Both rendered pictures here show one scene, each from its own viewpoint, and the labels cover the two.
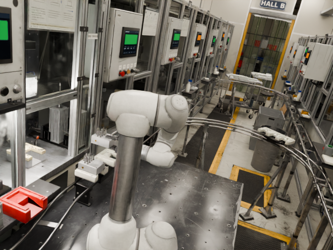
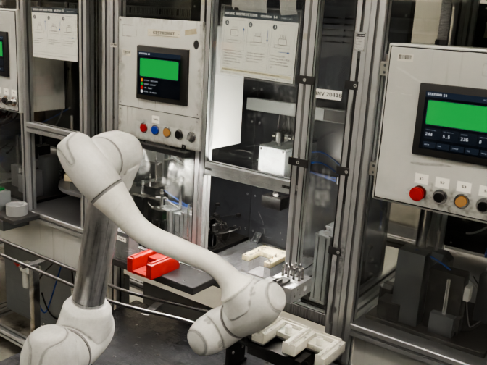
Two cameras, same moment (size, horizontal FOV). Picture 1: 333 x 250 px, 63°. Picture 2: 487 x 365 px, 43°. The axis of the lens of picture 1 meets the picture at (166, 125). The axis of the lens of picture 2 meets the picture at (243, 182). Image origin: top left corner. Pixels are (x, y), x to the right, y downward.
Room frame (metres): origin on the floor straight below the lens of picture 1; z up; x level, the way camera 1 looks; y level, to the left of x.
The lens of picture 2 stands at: (1.97, -1.39, 1.84)
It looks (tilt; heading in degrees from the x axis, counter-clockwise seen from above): 15 degrees down; 109
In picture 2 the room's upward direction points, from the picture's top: 3 degrees clockwise
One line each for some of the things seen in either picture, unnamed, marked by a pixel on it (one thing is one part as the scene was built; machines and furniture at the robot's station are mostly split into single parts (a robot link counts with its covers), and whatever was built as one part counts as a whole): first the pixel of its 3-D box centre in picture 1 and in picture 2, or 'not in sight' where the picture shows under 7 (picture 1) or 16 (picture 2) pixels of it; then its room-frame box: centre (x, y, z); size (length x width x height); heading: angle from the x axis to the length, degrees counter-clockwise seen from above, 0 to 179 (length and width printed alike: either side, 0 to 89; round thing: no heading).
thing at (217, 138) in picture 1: (220, 120); not in sight; (5.67, -1.14, 0.01); 5.85 x 0.59 x 0.01; 164
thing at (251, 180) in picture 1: (249, 186); not in sight; (3.09, -1.21, 0.01); 1.00 x 0.55 x 0.01; 164
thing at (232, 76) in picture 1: (239, 94); not in sight; (6.52, -1.60, 0.48); 0.88 x 0.56 x 0.96; 92
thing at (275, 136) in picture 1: (275, 137); not in sight; (2.76, -1.17, 0.84); 0.37 x 0.14 x 0.10; 42
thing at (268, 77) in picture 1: (257, 89); not in sight; (7.63, -2.34, 0.48); 0.84 x 0.58 x 0.97; 172
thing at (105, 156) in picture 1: (101, 166); (283, 342); (1.53, 0.37, 0.84); 0.36 x 0.14 x 0.10; 164
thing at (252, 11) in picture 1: (259, 55); not in sight; (9.04, -2.53, 1.31); 1.36 x 0.10 x 2.62; 74
